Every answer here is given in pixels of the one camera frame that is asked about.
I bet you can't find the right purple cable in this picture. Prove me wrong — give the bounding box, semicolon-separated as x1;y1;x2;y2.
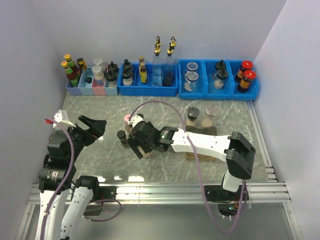
128;100;248;234

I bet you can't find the pink storage bin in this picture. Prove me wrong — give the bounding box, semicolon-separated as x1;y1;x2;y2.
91;79;106;96

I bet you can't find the rear red sauce bottle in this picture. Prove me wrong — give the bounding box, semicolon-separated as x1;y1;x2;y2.
64;54;81;78

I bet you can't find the purple storage bin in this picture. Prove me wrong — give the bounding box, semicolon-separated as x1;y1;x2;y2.
65;80;82;96

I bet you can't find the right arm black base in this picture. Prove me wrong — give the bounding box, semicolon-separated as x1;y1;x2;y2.
204;185;242;219

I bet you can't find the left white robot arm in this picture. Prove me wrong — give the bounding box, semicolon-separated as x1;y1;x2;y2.
35;112;107;240

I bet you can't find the front silver lid jar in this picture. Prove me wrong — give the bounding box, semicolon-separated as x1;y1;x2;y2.
91;65;106;86

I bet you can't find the front black lid sugar jar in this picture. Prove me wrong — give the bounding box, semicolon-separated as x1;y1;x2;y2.
212;69;229;90

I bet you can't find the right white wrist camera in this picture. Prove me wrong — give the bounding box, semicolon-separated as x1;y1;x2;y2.
128;115;144;128

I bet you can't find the pink lid spice jar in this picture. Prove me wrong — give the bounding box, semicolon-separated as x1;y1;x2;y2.
124;114;133;134

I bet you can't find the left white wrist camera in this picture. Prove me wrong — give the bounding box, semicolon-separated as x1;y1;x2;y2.
45;109;76;130

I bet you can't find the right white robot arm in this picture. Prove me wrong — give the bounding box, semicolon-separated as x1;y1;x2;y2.
127;115;256;200

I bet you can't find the rear clear glass jar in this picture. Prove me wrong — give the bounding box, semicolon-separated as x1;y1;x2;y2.
186;61;199;73

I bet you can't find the clear glass jar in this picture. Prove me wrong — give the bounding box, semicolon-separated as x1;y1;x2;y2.
186;61;199;73
184;71;199;92

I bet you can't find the light blue storage bin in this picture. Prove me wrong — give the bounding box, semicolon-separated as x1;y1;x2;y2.
78;67;94;96

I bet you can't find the blue divided crate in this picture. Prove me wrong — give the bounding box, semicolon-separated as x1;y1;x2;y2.
117;63;180;97

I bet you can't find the front black pourer jar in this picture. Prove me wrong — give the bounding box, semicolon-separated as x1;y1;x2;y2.
105;71;118;88

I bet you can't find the front clear glass jar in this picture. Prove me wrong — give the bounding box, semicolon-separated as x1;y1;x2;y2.
184;71;199;92

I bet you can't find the yellow lid spice jar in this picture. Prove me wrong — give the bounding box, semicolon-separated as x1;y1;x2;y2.
140;148;151;159

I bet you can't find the large blue triple bin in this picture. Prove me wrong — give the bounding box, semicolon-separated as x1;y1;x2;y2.
178;59;260;101

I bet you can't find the silver lid spice jar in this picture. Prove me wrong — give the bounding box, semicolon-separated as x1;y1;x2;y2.
201;104;220;128

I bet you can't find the right dark oil bottle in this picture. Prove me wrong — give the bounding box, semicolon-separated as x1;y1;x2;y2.
162;36;177;87

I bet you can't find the rear black top shaker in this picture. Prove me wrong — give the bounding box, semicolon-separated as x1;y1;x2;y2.
122;59;133;72

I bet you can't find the red sauce bottle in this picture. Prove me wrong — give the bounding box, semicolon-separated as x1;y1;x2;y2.
64;54;81;78
61;61;79;87

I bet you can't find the rear cork bottle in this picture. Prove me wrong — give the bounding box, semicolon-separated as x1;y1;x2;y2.
138;55;145;66

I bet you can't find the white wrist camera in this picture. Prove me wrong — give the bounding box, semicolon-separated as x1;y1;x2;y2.
45;109;76;130
128;115;144;128

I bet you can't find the small black cap bottle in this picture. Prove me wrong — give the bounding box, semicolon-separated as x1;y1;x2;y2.
117;130;127;146

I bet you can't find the left glass oil bottle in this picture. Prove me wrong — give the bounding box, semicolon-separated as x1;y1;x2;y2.
152;36;163;87

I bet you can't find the front black top shaker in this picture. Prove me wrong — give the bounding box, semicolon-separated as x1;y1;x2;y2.
121;68;133;86

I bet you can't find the black pourer jar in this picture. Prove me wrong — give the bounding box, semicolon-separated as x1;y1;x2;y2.
105;71;118;88
107;61;119;74

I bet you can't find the small black cap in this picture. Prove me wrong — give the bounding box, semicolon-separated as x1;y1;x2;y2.
85;77;92;84

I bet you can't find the black shaker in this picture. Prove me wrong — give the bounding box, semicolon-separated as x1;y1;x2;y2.
121;68;133;86
122;59;133;72

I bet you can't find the front red sauce bottle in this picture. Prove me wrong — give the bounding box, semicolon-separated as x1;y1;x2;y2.
61;61;79;87

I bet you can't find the front cork yellow bottle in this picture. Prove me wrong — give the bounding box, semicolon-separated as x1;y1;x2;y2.
139;62;148;84

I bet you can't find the rear silver lid jar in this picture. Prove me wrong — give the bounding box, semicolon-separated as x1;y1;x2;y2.
93;58;106;71

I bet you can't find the rear black pourer jar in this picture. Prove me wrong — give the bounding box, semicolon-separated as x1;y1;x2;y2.
107;61;119;74

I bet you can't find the dark yellow label bottle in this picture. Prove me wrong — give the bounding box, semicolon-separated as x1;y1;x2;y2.
76;57;87;72

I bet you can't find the pale blue storage bin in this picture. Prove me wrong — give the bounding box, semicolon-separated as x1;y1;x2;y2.
104;80;119;96

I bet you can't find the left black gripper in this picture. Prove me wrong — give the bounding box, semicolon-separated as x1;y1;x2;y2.
66;114;106;162

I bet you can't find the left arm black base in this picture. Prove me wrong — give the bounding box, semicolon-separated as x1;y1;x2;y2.
83;185;117;217

